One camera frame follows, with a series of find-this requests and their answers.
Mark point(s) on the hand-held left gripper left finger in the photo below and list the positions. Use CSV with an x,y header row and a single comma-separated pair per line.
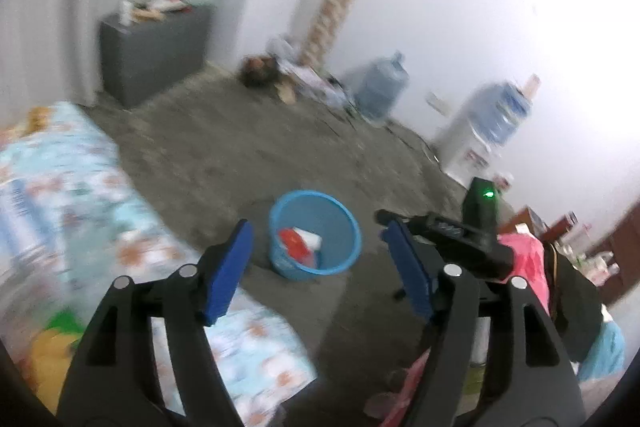
x,y
227,274

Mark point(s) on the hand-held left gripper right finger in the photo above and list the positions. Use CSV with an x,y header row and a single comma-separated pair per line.
x,y
410,269

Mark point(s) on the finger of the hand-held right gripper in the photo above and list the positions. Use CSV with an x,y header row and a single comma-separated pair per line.
x,y
395,217

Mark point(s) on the blue plastic wastebasket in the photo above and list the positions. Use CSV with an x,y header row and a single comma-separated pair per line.
x,y
330,217

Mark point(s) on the green yellow chips bag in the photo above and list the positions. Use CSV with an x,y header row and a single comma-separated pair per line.
x,y
50,357

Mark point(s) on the pink plastic bag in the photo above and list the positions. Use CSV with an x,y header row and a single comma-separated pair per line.
x,y
525,272

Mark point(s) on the white water dispenser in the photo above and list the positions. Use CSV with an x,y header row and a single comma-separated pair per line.
x,y
465,152

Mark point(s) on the black bag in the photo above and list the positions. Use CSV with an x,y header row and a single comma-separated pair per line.
x,y
575,302

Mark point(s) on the blue jug with label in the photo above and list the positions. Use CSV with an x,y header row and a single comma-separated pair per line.
x,y
502,112

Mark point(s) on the blue water jug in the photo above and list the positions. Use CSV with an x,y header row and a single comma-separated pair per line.
x,y
380,87

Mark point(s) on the dark brown door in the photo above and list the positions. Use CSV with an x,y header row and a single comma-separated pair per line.
x,y
620,252

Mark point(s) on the floral light blue blanket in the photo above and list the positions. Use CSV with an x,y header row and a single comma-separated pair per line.
x,y
100,207

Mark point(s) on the pile of white plastic bags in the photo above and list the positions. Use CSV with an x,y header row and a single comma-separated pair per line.
x,y
310,77

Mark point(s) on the light blue bag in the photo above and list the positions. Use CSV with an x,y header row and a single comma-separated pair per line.
x,y
607,352

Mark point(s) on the dark woven basket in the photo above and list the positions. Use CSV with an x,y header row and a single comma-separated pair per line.
x,y
257,69

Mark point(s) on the tall patterned paper roll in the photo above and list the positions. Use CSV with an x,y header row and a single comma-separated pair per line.
x,y
330,17

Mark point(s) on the grey cabinet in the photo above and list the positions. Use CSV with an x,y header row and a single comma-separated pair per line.
x,y
150,57

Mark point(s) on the white bottle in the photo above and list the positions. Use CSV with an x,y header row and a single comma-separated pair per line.
x,y
125,13

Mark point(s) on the white wall socket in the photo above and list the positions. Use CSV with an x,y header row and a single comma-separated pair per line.
x,y
438,103

